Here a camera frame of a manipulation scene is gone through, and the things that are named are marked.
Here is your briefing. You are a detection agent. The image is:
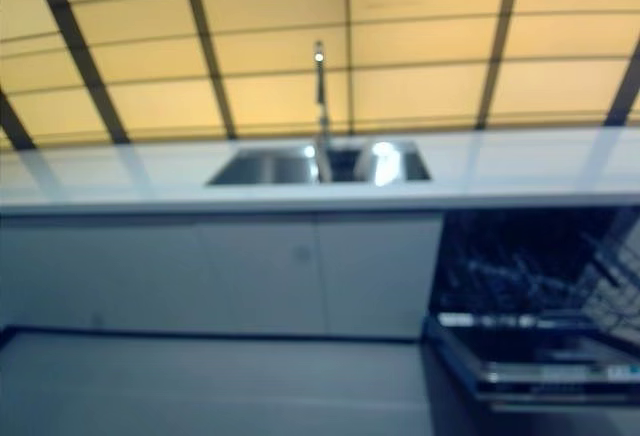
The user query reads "built-in dishwasher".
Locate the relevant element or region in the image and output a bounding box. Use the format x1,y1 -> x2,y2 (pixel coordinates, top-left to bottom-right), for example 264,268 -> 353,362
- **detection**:
422,204 -> 640,412

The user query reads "open dishwasher door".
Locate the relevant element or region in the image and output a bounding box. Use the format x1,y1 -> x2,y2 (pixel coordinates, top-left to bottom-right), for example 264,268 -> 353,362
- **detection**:
422,311 -> 640,412

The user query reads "stainless steel kitchen sink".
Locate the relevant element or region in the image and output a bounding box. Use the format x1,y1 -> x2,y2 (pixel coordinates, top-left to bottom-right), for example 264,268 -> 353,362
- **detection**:
204,139 -> 433,188

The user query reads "white plate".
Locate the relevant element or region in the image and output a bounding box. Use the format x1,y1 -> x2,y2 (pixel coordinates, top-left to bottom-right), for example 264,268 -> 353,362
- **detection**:
353,140 -> 409,186

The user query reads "chrome kitchen faucet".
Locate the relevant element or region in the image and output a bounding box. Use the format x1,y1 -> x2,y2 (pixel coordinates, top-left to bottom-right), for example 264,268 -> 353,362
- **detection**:
311,39 -> 333,185

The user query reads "white cabinet door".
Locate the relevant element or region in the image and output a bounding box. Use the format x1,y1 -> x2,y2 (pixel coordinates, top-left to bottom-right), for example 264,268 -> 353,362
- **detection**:
0,211 -> 321,340
313,210 -> 444,341

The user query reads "window with dark frames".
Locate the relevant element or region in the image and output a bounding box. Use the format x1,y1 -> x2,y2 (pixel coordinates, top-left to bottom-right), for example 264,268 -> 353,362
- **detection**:
0,0 -> 640,151

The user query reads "white kitchen countertop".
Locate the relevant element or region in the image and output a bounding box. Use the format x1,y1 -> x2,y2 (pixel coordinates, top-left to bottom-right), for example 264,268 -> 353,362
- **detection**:
0,125 -> 640,216

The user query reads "wire dishwasher rack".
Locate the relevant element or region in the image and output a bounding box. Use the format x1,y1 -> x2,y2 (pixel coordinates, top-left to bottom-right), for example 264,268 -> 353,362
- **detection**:
444,215 -> 640,332

